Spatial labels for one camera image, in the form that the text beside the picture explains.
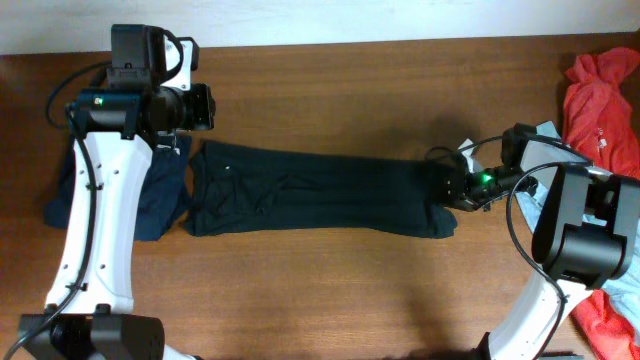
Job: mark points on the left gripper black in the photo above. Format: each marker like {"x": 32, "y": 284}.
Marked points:
{"x": 204, "y": 108}

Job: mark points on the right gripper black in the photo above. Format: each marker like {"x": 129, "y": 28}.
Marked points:
{"x": 460, "y": 194}

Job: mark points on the black t-shirt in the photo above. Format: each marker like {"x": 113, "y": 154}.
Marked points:
{"x": 239, "y": 189}

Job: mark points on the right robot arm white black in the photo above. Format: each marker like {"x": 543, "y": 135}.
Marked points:
{"x": 584, "y": 236}

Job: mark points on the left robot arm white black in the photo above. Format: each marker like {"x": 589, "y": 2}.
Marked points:
{"x": 138, "y": 100}

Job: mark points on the folded navy blue garment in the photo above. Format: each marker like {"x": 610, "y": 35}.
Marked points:
{"x": 164, "y": 196}

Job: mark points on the red t-shirt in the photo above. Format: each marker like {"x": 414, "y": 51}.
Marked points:
{"x": 597, "y": 123}

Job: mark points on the light blue grey garment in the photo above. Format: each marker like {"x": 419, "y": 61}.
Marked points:
{"x": 530, "y": 200}

